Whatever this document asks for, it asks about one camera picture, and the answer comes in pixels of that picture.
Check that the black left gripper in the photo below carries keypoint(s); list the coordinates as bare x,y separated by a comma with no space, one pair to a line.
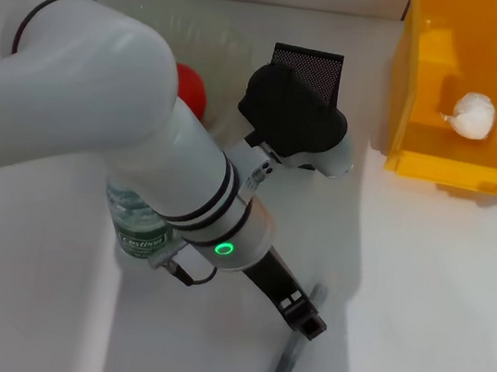
277,277

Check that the grey marker pen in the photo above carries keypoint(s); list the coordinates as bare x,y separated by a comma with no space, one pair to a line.
288,360

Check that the white paper ball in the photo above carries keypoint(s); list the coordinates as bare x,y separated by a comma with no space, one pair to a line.
472,114

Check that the clear green-label water bottle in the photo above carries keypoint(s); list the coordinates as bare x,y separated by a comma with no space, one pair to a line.
138,235

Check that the black mesh pen holder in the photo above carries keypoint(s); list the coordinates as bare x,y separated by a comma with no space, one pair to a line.
313,65

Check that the green glass fruit bowl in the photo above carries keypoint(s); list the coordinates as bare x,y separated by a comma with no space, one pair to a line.
222,51

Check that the yellow plastic bin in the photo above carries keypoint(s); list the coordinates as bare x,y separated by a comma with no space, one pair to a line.
462,166

